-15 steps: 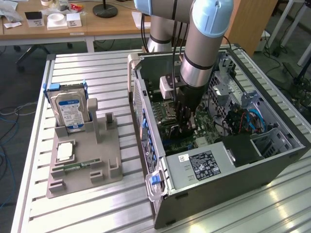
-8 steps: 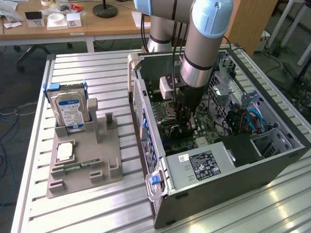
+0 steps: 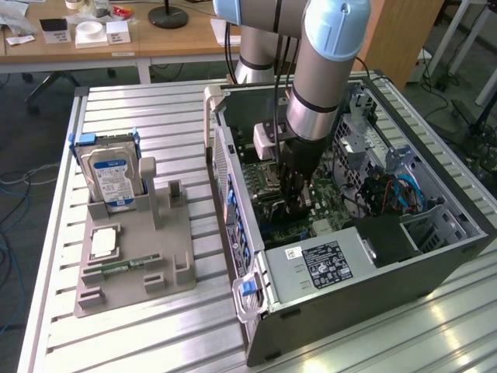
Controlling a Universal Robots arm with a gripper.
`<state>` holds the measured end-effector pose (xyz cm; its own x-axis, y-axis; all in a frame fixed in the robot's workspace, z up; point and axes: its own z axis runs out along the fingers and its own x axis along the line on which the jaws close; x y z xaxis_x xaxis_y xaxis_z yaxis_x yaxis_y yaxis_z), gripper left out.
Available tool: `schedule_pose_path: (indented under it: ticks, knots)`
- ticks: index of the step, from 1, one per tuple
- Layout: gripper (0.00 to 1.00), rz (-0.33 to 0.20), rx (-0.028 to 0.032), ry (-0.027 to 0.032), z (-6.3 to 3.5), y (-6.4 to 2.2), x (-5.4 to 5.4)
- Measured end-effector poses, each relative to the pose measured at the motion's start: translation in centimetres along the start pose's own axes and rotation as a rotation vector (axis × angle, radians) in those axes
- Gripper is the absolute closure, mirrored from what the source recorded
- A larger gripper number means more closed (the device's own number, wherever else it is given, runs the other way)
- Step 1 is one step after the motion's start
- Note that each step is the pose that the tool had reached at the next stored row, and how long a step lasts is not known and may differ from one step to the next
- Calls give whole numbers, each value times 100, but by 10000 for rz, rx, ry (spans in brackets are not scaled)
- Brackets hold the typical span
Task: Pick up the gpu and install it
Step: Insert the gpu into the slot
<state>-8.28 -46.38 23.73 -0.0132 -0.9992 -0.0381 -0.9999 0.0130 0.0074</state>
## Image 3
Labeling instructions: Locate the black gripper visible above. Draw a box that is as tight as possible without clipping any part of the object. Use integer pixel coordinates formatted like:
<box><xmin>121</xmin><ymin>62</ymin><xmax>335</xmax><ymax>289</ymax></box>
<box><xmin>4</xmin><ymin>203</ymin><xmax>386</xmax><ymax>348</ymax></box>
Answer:
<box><xmin>278</xmin><ymin>131</ymin><xmax>327</xmax><ymax>187</ymax></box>

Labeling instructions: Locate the metal CPU socket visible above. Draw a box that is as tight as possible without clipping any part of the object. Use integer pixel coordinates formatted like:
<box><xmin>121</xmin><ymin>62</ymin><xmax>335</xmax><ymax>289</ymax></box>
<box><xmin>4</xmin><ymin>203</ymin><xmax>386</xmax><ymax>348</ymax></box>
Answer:
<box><xmin>260</xmin><ymin>161</ymin><xmax>282</xmax><ymax>187</ymax></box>

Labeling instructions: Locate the green motherboard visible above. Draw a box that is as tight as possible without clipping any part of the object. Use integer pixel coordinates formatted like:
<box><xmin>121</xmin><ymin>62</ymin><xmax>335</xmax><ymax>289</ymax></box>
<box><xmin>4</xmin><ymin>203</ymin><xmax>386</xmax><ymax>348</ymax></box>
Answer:
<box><xmin>232</xmin><ymin>134</ymin><xmax>364</xmax><ymax>252</ymax></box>

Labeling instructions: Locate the grey power supply unit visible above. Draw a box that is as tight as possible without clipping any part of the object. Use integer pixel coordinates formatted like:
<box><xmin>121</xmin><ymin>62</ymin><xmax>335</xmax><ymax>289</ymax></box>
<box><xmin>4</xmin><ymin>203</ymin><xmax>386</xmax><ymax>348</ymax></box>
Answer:
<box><xmin>263</xmin><ymin>226</ymin><xmax>378</xmax><ymax>305</ymax></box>

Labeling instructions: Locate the white paper stack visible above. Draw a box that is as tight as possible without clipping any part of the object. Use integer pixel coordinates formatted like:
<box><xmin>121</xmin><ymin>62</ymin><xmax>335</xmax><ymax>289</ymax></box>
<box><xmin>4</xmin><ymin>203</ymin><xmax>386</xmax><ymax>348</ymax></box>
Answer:
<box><xmin>210</xmin><ymin>17</ymin><xmax>242</xmax><ymax>47</ymax></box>

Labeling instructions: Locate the silver disk bay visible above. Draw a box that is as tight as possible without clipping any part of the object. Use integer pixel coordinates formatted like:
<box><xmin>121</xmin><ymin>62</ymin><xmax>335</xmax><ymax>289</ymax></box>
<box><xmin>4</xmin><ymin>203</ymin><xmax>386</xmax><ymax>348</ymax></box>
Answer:
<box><xmin>398</xmin><ymin>202</ymin><xmax>471</xmax><ymax>254</ymax></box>

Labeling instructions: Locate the black silver PC case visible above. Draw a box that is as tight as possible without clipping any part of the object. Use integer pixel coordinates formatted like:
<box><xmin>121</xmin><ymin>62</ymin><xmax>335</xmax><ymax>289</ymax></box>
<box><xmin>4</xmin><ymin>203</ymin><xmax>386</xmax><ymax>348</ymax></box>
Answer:
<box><xmin>203</xmin><ymin>73</ymin><xmax>496</xmax><ymax>368</ymax></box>

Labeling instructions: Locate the grey parts rack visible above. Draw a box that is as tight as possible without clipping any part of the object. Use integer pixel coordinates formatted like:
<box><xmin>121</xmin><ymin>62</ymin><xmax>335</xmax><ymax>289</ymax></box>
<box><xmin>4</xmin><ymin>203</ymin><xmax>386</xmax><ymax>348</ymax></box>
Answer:
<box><xmin>73</xmin><ymin>156</ymin><xmax>198</xmax><ymax>319</ymax></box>

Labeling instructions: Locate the white table leg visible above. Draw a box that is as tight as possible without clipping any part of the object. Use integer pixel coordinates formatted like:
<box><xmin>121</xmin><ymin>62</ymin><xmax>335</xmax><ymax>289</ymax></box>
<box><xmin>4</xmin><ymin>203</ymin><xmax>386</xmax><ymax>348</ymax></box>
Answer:
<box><xmin>425</xmin><ymin>0</ymin><xmax>473</xmax><ymax>78</ymax></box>

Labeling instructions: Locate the hard disk blue carrier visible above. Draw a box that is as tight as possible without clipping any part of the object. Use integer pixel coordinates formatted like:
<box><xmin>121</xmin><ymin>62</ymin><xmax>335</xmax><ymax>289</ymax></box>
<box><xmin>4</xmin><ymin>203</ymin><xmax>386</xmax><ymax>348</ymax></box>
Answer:
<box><xmin>68</xmin><ymin>130</ymin><xmax>141</xmax><ymax>214</ymax></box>

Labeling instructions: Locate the black lamp base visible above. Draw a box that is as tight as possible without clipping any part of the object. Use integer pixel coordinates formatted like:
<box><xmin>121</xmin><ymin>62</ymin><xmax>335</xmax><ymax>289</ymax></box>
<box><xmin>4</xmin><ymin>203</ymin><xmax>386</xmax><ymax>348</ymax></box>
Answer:
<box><xmin>147</xmin><ymin>0</ymin><xmax>190</xmax><ymax>30</ymax></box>

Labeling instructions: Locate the green RAM stick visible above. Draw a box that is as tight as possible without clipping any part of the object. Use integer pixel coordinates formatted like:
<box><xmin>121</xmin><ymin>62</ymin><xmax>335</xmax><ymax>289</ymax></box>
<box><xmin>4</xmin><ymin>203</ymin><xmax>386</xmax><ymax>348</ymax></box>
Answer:
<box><xmin>84</xmin><ymin>254</ymin><xmax>162</xmax><ymax>274</ymax></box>

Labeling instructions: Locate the silver CPU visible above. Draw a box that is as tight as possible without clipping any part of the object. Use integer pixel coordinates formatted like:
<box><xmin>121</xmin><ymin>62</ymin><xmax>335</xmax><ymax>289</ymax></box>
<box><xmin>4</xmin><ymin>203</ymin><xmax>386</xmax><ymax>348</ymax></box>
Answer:
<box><xmin>89</xmin><ymin>228</ymin><xmax>119</xmax><ymax>258</ymax></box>

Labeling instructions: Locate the white box with label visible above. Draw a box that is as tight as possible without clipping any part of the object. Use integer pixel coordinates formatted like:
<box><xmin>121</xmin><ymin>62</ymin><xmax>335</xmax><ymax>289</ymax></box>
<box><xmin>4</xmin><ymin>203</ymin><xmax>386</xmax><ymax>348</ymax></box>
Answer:
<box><xmin>105</xmin><ymin>19</ymin><xmax>132</xmax><ymax>45</ymax></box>

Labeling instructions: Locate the white flat box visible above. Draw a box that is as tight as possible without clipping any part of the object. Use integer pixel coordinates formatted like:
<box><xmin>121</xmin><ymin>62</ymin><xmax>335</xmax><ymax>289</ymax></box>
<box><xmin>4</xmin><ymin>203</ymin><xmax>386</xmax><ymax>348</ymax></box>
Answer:
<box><xmin>73</xmin><ymin>30</ymin><xmax>110</xmax><ymax>50</ymax></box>

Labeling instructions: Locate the white tape roll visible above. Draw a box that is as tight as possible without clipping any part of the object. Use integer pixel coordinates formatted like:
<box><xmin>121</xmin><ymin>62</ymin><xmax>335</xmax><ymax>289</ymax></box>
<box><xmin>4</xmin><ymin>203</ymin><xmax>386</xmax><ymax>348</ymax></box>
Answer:
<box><xmin>77</xmin><ymin>21</ymin><xmax>104</xmax><ymax>40</ymax></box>

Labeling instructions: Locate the black chair base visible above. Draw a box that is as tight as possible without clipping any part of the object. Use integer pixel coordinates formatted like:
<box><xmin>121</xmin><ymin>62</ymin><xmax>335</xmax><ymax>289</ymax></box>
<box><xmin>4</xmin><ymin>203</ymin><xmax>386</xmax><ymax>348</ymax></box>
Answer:
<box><xmin>23</xmin><ymin>68</ymin><xmax>117</xmax><ymax>116</ymax></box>

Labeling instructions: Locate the white box black top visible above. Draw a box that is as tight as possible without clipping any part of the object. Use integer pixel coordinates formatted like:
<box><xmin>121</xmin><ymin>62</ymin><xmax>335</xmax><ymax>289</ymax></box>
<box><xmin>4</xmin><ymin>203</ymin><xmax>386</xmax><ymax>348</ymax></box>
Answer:
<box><xmin>38</xmin><ymin>18</ymin><xmax>73</xmax><ymax>44</ymax></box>

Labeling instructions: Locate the wooden desk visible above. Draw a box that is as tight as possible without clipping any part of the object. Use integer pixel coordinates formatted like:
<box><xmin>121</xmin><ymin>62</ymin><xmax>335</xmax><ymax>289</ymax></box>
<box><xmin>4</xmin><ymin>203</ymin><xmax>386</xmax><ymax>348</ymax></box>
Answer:
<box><xmin>0</xmin><ymin>0</ymin><xmax>353</xmax><ymax>75</ymax></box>

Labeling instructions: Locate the red white card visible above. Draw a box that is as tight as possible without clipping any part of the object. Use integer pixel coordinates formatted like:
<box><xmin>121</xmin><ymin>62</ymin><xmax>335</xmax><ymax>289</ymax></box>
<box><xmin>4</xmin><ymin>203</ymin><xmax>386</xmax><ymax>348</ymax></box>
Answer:
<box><xmin>5</xmin><ymin>34</ymin><xmax>36</xmax><ymax>46</ymax></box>

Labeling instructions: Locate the clear plastic bag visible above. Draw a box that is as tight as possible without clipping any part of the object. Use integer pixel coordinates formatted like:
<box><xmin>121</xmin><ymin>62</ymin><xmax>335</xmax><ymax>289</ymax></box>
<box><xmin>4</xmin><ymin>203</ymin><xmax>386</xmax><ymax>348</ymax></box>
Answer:
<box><xmin>0</xmin><ymin>0</ymin><xmax>38</xmax><ymax>36</ymax></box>

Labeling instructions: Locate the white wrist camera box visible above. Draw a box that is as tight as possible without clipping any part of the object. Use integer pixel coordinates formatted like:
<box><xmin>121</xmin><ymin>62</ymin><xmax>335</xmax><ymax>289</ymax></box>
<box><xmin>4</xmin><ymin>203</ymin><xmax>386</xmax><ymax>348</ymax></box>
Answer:
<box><xmin>252</xmin><ymin>122</ymin><xmax>287</xmax><ymax>160</ymax></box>

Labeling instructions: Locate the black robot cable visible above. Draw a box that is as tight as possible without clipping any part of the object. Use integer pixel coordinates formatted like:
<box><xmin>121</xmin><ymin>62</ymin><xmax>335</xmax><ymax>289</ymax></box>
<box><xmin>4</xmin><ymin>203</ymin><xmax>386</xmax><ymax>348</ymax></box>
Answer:
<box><xmin>224</xmin><ymin>0</ymin><xmax>293</xmax><ymax>172</ymax></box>

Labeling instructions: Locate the blue wire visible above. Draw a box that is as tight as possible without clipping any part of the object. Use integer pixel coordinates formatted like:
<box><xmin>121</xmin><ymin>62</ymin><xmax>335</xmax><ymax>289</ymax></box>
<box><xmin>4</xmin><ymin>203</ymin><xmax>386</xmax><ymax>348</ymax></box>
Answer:
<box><xmin>390</xmin><ymin>174</ymin><xmax>425</xmax><ymax>213</ymax></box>

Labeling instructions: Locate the thin black cable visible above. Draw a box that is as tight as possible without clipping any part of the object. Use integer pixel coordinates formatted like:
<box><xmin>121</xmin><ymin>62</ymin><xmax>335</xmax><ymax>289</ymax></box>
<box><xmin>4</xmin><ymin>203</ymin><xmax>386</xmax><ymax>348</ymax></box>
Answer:
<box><xmin>355</xmin><ymin>57</ymin><xmax>389</xmax><ymax>82</ymax></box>

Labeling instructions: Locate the white floor cable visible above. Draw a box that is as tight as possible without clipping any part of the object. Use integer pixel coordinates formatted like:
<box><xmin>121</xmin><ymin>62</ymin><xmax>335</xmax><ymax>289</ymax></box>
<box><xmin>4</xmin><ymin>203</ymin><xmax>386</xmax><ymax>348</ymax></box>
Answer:
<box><xmin>0</xmin><ymin>162</ymin><xmax>62</xmax><ymax>186</ymax></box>

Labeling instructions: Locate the blue floor cable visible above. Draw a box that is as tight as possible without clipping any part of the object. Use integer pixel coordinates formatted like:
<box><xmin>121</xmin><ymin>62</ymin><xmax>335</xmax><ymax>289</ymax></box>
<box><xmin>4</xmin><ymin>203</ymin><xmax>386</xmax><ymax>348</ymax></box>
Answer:
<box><xmin>0</xmin><ymin>186</ymin><xmax>34</xmax><ymax>335</ymax></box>

